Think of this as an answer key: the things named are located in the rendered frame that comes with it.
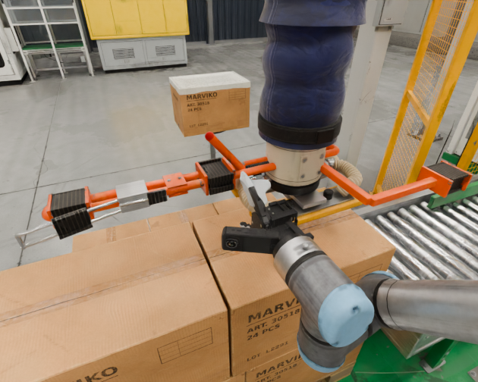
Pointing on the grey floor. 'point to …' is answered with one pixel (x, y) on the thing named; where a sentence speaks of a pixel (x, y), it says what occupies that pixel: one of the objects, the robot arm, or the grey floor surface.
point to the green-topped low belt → (51, 55)
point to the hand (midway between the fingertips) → (238, 198)
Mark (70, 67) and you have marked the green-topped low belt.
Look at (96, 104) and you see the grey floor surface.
